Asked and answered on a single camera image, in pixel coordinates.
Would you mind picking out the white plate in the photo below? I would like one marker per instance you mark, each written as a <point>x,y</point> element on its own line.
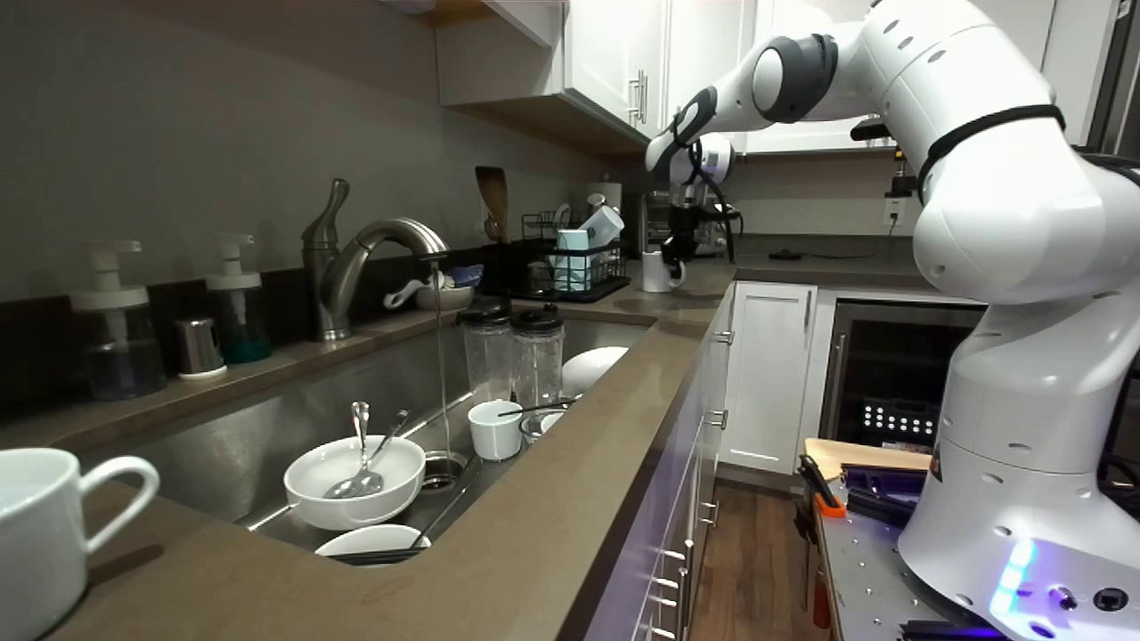
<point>367,542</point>

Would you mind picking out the stainless steel sink basin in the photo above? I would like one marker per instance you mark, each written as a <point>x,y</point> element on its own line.
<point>235,455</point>

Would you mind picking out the pale blue cup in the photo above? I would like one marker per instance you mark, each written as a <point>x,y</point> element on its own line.
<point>571,262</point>

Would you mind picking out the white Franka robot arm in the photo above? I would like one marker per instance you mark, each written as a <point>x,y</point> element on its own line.
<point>1035,216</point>

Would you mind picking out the grey lower kitchen cabinets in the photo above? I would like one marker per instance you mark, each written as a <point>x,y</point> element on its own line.
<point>665,499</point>

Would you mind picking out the brushed steel kitchen faucet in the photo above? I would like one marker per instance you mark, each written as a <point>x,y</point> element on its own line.
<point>343,268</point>

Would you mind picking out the black glass wine cooler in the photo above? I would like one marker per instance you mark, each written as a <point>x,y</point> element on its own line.
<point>886,369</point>

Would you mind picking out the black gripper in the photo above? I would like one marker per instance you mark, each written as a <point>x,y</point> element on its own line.
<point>688,220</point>

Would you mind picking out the metal spoon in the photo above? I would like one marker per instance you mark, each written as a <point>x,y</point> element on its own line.
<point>356,480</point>

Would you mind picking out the white perforated robot table top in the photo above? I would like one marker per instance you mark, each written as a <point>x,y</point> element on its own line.
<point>868,571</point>

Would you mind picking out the black aluminium rail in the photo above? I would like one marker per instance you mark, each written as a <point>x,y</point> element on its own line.
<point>886,493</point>

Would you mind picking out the white cabinet door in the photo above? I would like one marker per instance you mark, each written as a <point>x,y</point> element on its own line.
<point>770,379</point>

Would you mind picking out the wooden spatula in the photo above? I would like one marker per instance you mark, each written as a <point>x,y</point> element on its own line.
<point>491,199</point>

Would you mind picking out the wide white ceramic bowl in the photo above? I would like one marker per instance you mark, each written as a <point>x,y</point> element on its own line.
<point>393,473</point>

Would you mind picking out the small grey utensil bowl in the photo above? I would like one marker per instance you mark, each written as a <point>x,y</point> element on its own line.
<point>435,297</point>

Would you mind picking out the spoon in small cup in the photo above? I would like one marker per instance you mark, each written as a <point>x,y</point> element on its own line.
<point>539,406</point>

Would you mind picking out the small metal cup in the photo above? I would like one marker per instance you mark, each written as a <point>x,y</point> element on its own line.
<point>199,347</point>

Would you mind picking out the small white cup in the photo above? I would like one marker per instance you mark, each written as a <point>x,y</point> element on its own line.
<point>491,433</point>

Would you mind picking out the soap dispenser green liquid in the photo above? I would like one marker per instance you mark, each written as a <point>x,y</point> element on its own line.
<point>235,307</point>

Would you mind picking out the clear soap dispenser white pump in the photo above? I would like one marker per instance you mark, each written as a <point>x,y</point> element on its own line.
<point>114,332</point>

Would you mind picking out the orange black clamp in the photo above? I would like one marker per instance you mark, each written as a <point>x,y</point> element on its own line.
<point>819,484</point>

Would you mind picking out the white upper cabinets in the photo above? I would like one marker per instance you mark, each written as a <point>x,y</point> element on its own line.
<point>591,57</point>

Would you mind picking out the clear blender jar black lid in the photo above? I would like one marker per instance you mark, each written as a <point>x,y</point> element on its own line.
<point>485,349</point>
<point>539,357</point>

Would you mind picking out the wooden board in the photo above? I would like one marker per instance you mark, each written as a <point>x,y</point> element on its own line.
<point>868,454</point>

